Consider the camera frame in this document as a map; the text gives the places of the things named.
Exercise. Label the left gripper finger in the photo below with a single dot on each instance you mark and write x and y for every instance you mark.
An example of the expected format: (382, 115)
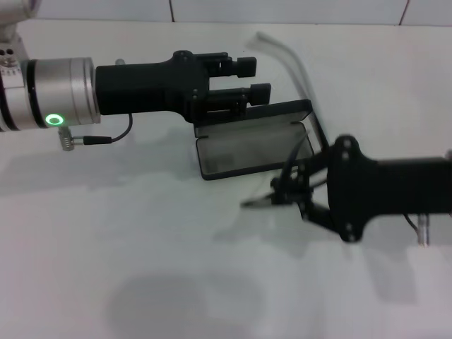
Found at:
(261, 93)

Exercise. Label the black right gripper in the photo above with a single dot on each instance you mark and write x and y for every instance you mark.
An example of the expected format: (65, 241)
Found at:
(388, 187)

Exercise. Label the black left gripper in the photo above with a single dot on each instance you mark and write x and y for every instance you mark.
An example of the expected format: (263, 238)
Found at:
(141, 88)

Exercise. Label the black thin-framed glasses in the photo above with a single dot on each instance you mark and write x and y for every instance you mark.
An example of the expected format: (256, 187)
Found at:
(259, 202)

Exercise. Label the black glasses case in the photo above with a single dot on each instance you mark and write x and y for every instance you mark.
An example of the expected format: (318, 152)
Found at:
(247, 155)

